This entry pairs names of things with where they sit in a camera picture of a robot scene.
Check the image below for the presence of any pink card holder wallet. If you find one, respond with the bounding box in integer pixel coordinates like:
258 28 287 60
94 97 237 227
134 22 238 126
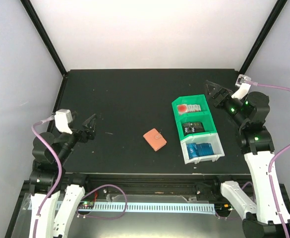
143 128 167 151

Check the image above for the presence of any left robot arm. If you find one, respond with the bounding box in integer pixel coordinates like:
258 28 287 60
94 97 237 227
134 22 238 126
29 110 97 238

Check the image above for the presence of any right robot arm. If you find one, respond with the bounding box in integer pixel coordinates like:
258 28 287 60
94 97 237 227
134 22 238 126
205 78 290 238

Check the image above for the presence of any red white cards stack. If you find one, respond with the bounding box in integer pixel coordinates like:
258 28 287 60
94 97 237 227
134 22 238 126
176 104 202 115

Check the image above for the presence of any black cards stack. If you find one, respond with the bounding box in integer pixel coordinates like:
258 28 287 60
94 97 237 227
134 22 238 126
182 121 205 136

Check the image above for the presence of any blue cards stack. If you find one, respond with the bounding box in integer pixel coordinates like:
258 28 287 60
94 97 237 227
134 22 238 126
186 143 214 159

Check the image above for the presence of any green storage bin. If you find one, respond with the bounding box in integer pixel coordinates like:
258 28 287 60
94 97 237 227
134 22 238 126
172 94 217 141

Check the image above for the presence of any white storage bin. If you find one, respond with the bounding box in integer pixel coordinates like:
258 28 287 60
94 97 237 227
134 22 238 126
180 133 225 164

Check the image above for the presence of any small circuit board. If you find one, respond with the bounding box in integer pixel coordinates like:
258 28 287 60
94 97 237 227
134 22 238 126
78 201 95 210

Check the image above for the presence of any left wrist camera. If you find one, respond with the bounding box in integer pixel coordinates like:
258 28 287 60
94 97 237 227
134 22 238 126
54 109 73 134

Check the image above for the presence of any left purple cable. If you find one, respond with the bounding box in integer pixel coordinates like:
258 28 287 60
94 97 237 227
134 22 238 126
31 116 62 238

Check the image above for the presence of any purple cable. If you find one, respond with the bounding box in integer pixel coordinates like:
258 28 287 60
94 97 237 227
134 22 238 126
248 81 290 238
31 116 62 238

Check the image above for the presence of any black aluminium rail frame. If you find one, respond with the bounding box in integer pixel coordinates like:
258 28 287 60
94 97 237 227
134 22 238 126
23 173 290 199

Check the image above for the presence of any right frame post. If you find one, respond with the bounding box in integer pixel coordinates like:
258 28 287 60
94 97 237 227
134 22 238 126
239 0 288 74

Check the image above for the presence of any frame post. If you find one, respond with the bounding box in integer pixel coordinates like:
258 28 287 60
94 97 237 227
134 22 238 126
20 0 67 77
239 0 288 74

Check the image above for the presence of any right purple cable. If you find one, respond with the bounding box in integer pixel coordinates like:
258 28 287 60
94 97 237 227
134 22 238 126
248 81 290 238

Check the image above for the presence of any light blue slotted cable duct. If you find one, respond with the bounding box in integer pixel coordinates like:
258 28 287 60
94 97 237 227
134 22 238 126
27 199 215 215

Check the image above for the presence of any left frame post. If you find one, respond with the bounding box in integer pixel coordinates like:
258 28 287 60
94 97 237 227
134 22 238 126
20 0 67 77

